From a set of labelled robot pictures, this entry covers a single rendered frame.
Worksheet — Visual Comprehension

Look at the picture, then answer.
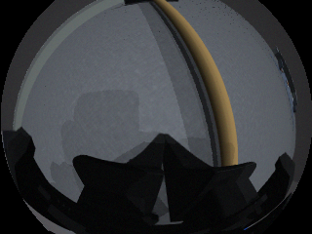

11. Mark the long scraper with wooden handle and black blade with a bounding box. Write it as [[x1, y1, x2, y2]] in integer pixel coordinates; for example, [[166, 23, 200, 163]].
[[152, 0, 238, 167]]

